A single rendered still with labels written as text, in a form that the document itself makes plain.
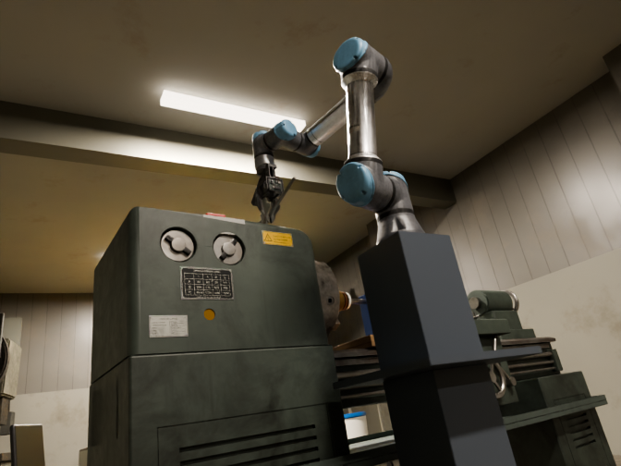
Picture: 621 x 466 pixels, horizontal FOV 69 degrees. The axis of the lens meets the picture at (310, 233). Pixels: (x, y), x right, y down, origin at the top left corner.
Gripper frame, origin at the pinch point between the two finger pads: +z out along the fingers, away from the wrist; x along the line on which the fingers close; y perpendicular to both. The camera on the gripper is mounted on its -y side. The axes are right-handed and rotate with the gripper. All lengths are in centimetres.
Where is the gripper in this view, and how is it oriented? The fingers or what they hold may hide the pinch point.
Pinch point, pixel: (269, 220)
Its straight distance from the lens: 162.6
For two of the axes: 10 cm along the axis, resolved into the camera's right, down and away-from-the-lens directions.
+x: 8.2, 1.0, 5.6
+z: 1.5, 9.1, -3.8
